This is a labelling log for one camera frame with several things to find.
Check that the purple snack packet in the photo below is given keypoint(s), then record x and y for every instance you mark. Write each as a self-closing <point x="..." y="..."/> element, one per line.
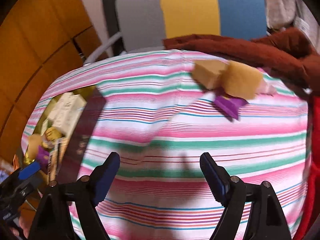
<point x="229" y="105"/>

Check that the red fleece blanket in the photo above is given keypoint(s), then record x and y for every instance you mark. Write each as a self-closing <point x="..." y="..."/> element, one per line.
<point x="311" y="204"/>

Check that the wooden cabinet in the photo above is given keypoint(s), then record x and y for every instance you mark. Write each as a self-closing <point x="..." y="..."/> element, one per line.
<point x="40" y="41"/>

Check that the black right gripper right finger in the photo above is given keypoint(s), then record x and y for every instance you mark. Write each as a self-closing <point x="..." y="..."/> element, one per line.
<point x="266" y="218"/>

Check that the striped pink tablecloth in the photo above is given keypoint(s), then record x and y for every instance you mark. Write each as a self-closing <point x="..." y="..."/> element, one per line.
<point x="159" y="120"/>

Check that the cream ointment box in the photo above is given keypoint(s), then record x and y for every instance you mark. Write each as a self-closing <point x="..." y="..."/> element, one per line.
<point x="66" y="112"/>

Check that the patterned curtain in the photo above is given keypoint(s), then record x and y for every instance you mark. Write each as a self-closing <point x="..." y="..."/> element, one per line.
<point x="281" y="13"/>

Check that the grey yellow blue chair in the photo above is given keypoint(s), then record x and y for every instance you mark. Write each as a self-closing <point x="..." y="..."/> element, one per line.
<point x="142" y="25"/>

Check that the brown down jacket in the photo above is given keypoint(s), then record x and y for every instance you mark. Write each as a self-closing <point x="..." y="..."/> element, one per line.
<point x="289" y="52"/>

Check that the cream soft sponge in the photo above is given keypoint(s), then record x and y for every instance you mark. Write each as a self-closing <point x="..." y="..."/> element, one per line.
<point x="34" y="142"/>

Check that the large yellow sponge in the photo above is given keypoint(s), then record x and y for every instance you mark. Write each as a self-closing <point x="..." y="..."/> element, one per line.
<point x="241" y="81"/>

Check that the yellow sponge behind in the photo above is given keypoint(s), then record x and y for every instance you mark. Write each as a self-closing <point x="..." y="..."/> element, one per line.
<point x="209" y="73"/>

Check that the yellow patterned sock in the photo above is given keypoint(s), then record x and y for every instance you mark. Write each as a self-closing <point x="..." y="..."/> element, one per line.
<point x="50" y="136"/>

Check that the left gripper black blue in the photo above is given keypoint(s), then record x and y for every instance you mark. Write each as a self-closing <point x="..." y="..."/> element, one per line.
<point x="16" y="189"/>

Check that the pink striped sock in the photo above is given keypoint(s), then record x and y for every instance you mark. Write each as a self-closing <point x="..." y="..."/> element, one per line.
<point x="265" y="87"/>

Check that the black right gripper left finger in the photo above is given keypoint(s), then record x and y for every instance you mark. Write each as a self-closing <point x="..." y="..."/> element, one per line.
<point x="53" y="219"/>

